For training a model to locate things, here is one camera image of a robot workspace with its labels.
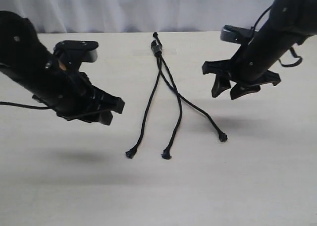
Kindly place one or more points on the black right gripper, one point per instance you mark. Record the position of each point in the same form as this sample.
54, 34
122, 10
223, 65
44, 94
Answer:
249, 68

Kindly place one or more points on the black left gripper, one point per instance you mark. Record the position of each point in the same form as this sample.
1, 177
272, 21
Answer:
60, 84

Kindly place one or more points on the black rope strand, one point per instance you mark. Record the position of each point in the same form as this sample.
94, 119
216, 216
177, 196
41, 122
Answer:
221, 135
166, 75
146, 107

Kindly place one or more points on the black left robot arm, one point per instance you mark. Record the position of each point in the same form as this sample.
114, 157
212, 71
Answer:
18, 42

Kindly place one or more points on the clear tape strip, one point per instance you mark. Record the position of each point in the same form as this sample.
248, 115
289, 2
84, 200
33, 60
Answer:
148, 52

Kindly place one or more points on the white backdrop curtain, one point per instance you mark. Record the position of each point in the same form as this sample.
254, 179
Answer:
106, 16

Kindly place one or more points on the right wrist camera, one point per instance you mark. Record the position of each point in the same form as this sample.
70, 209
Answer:
237, 35

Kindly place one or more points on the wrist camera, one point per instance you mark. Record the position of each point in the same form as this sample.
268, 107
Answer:
77, 50
237, 35

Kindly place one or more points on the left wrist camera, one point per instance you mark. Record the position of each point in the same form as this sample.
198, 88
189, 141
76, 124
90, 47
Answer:
77, 50

